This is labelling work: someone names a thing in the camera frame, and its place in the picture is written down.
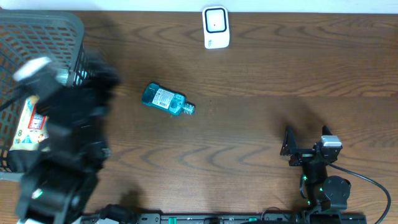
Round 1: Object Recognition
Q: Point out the orange snack bag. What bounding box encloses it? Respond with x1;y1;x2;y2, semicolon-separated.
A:
11;96;49;151

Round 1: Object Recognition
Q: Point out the teal mouthwash bottle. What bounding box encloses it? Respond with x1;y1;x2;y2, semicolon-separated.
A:
142;82;195;116

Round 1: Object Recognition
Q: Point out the teal wet wipes pack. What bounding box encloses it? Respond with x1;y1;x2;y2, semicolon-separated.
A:
56;68;87;86

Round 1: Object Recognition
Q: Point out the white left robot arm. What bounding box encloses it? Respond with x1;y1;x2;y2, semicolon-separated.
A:
8;54;120;223

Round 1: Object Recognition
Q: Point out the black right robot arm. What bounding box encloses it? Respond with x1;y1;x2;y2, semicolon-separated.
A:
280;126;351;213

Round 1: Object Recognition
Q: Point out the white barcode scanner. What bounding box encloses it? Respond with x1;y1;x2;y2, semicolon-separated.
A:
202;6;230;49

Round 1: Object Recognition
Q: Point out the grey plastic basket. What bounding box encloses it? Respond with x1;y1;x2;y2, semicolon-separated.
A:
1;10;94;182

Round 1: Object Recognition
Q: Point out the black right camera cable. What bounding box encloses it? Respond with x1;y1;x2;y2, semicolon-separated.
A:
315;149;392;224

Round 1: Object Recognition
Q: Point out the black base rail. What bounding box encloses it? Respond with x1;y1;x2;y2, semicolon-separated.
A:
134;211;368;224

